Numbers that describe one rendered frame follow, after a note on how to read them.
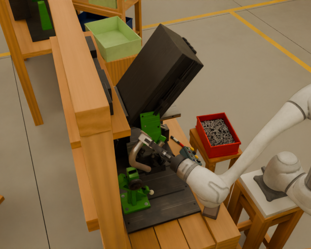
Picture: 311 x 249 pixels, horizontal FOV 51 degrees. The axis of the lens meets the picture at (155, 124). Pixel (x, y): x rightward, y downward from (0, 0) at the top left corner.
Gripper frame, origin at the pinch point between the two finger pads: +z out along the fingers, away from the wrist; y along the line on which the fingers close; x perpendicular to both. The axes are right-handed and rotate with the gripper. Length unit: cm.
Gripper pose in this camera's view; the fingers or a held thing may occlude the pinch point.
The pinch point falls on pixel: (147, 141)
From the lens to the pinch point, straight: 143.9
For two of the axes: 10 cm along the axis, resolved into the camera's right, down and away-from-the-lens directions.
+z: -7.2, -4.9, 4.9
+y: -3.6, -3.4, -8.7
